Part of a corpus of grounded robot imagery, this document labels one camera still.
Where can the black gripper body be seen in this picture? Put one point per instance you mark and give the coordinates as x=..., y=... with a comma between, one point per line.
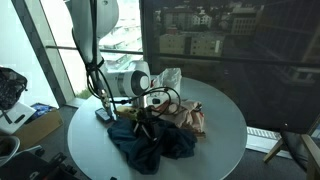
x=146, y=123

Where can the dark blue shirt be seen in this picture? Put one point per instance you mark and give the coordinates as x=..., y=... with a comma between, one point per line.
x=143, y=154

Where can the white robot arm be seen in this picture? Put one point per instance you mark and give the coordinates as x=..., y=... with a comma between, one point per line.
x=92, y=20

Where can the crumpled beige paper bag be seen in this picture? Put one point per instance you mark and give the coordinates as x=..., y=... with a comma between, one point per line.
x=185, y=114

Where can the white red plastic bag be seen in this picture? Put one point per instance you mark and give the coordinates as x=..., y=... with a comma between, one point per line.
x=170, y=77

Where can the dark grey rectangular case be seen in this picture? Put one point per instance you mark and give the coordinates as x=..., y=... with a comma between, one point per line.
x=102, y=115

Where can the round white table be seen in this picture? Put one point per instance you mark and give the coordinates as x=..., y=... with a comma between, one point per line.
x=215, y=156

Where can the cardboard box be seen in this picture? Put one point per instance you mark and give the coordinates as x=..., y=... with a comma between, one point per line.
x=43, y=122

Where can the black office chair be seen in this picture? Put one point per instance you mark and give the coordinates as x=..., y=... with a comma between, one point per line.
x=29, y=164

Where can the white board with markers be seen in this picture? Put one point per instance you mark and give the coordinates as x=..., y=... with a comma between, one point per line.
x=11, y=120

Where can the black patterned bag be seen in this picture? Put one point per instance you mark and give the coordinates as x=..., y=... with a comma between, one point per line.
x=12, y=84

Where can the wooden chair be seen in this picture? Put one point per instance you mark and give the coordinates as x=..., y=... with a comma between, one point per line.
x=304, y=150

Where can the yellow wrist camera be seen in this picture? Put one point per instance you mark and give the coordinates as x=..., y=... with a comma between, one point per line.
x=127, y=112

